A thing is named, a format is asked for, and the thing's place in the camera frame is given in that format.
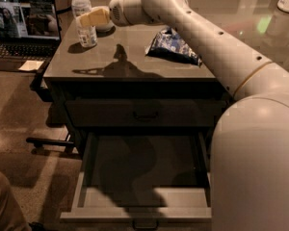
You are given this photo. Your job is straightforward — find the white ceramic bowl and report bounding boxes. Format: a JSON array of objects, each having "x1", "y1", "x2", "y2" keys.
[{"x1": 92, "y1": 6, "x2": 114, "y2": 32}]

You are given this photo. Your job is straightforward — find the white paper note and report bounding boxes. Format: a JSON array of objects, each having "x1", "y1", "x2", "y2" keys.
[{"x1": 19, "y1": 61, "x2": 43, "y2": 71}]

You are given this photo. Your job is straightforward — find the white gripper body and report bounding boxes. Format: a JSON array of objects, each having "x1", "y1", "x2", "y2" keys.
[{"x1": 109, "y1": 0, "x2": 151, "y2": 26}]

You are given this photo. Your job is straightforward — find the person leg brown trousers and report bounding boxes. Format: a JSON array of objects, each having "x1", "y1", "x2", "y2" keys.
[{"x1": 0, "y1": 172, "x2": 32, "y2": 231}]

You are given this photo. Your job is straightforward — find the open black laptop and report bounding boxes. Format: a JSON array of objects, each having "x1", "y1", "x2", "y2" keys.
[{"x1": 0, "y1": 0, "x2": 61, "y2": 72}]

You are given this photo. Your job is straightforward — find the black shoe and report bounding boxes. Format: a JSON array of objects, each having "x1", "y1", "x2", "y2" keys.
[{"x1": 29, "y1": 222, "x2": 49, "y2": 231}]

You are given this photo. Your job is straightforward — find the closed grey top drawer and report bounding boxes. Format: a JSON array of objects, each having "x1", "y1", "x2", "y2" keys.
[{"x1": 66, "y1": 99, "x2": 225, "y2": 127}]

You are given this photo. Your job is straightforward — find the black chair base leg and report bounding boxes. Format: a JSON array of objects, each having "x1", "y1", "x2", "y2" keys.
[{"x1": 26, "y1": 137, "x2": 74, "y2": 148}]

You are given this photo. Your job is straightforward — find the clear plastic water bottle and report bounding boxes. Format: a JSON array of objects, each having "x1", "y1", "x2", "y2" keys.
[{"x1": 71, "y1": 0, "x2": 97, "y2": 48}]

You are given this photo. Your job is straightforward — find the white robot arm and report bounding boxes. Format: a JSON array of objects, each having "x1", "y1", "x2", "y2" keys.
[{"x1": 77, "y1": 0, "x2": 289, "y2": 231}]

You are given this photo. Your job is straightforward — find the open grey middle drawer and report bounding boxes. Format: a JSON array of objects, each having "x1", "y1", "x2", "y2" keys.
[{"x1": 60, "y1": 133, "x2": 211, "y2": 231}]

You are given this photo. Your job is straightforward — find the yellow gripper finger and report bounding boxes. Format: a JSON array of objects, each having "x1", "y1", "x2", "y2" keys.
[{"x1": 78, "y1": 8, "x2": 110, "y2": 27}]

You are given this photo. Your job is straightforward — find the blue chip bag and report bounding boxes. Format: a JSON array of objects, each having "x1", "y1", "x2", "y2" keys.
[{"x1": 145, "y1": 27, "x2": 202, "y2": 66}]

